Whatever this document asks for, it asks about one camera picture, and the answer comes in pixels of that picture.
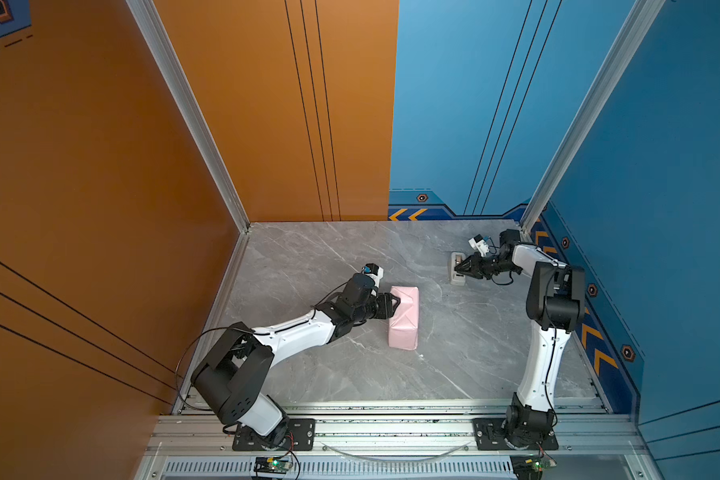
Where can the purple wrapping paper sheet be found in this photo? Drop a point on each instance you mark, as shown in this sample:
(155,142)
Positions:
(403,326)

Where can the right aluminium corner post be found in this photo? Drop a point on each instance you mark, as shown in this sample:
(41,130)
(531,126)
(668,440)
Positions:
(629,38)

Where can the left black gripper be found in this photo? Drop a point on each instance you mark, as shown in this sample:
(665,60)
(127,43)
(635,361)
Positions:
(388,310)

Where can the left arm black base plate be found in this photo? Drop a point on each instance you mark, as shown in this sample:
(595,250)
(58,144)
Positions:
(295,434)

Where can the green circuit board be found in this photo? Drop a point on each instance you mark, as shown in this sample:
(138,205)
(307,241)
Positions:
(527,468)
(272,467)

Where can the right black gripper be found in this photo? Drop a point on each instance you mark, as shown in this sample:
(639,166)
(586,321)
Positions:
(475,269)

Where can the left aluminium corner post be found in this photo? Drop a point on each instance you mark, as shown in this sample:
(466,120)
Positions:
(152,29)

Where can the aluminium corner post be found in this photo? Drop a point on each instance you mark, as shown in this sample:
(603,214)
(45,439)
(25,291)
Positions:
(152,29)
(629,38)

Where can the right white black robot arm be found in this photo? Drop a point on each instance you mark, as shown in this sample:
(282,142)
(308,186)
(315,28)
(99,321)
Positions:
(555,306)

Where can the left green circuit board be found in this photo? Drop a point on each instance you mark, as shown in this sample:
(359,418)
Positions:
(272,467)

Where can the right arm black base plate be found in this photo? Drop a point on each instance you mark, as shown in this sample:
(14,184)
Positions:
(491,434)

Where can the right green circuit board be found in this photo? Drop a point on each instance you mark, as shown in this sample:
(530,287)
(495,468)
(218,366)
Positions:
(527,468)

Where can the aluminium front rail frame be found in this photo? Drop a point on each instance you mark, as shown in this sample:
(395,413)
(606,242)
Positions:
(405,439)

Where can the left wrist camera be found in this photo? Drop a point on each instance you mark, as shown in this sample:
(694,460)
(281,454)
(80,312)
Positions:
(375,272)

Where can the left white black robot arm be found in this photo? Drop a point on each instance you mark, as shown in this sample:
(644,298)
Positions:
(231,375)

